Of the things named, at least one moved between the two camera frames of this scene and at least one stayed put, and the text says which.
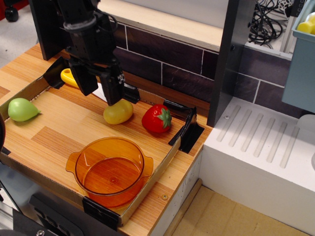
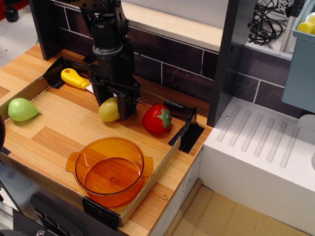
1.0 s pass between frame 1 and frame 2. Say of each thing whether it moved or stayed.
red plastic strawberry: stayed
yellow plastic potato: moved
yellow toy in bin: stayed
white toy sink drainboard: stayed
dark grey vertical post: stayed
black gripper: moved
